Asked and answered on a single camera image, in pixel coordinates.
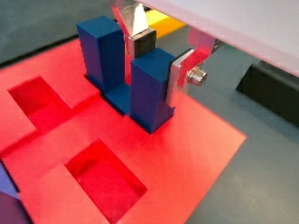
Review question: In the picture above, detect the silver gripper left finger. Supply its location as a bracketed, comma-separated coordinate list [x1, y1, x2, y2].
[110, 0, 157, 84]

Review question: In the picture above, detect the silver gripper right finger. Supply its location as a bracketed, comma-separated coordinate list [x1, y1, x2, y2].
[166, 27, 217, 108]

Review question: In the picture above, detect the blue U-shaped block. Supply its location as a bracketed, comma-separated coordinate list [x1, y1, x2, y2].
[78, 16, 174, 133]

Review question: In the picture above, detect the red puzzle board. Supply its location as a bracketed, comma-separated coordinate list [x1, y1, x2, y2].
[0, 41, 246, 224]

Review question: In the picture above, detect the yellow long block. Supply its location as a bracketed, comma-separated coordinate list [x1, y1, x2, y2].
[146, 10, 185, 39]

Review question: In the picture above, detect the purple U-shaped block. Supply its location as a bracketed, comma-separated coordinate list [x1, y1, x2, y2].
[0, 163, 32, 224]

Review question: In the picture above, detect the black angle bracket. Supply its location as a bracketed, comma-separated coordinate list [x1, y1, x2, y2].
[237, 61, 299, 127]

